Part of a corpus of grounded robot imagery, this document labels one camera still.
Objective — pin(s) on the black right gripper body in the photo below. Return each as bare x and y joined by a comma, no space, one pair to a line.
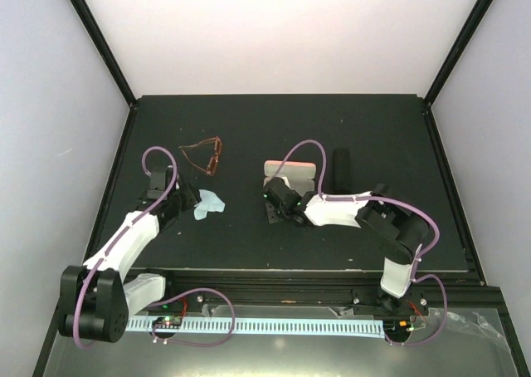
283,211

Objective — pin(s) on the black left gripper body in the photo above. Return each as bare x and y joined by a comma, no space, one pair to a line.
184,202

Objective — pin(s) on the pink glasses case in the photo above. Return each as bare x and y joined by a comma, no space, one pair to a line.
299,176

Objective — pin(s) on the black glasses case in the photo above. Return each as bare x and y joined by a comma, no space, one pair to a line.
341,171

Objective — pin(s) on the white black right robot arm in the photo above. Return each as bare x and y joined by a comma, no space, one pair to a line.
398,231

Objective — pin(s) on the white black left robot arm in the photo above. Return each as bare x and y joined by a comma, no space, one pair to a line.
95,301

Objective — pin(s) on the left base circuit board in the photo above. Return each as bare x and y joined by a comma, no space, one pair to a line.
167,322

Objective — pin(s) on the base circuit board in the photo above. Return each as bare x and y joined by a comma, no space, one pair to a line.
396,326
167,322

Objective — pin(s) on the right base circuit board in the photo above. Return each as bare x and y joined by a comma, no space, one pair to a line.
396,326

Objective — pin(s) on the brown frame sunglasses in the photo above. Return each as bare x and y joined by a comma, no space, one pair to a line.
211,147

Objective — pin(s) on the white slotted cable duct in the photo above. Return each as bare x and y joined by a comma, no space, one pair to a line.
263,326

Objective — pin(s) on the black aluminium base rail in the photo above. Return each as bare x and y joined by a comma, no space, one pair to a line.
362,300

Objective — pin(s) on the left black frame post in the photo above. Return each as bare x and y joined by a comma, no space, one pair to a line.
92,27

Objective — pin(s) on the black frame post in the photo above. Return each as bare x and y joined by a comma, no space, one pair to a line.
92,27
467,31

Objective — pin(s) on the right black frame post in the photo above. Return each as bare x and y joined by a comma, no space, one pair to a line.
467,31

